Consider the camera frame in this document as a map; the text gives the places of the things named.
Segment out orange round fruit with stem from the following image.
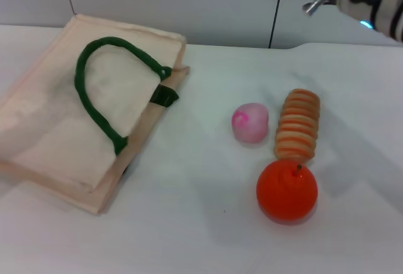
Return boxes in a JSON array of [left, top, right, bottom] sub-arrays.
[[255, 159, 319, 224]]

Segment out thin black vertical strip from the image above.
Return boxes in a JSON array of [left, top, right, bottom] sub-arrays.
[[268, 0, 281, 49]]

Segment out pink peach-shaped bun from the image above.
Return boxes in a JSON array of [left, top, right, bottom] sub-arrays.
[[231, 102, 270, 144]]

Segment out orange striped ridged bread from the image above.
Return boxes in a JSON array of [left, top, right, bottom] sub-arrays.
[[274, 88, 321, 163]]

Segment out cream canvas bag green handles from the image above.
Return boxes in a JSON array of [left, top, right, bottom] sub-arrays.
[[0, 14, 191, 215]]

